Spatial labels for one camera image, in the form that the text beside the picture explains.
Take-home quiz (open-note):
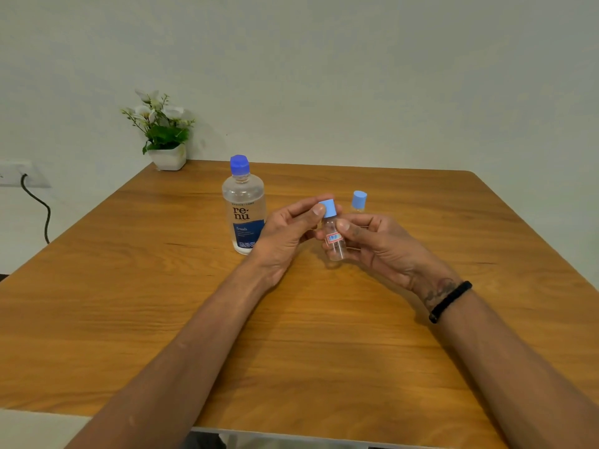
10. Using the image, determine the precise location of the person's left hand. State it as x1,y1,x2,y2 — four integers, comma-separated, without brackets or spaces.
246,196,336,289

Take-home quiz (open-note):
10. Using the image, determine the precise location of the black wristband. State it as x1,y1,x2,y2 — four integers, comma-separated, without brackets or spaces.
429,281,473,324

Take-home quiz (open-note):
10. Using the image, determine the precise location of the white wall socket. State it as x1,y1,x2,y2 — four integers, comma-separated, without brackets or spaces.
0,160,51,189

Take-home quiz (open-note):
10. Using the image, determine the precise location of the person's right forearm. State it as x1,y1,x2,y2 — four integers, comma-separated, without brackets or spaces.
423,286,599,449

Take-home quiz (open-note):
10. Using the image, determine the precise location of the small clear red-labelled bottle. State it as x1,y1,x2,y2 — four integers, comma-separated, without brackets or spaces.
322,216,348,262

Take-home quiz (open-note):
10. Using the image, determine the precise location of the white potted flower plant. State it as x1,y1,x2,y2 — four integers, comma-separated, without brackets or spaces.
121,89,195,172

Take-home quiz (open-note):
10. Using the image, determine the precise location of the person's right hand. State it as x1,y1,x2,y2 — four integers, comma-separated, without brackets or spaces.
316,213,461,308

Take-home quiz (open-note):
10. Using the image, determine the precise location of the large clear blue-capped solution bottle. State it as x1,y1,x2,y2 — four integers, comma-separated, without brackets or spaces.
222,154,267,256

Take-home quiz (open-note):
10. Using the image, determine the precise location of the person's left forearm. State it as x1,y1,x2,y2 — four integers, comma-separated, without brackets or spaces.
65,263,282,449

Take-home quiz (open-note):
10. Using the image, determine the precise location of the black power cable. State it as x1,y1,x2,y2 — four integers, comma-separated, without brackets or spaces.
20,174,51,245

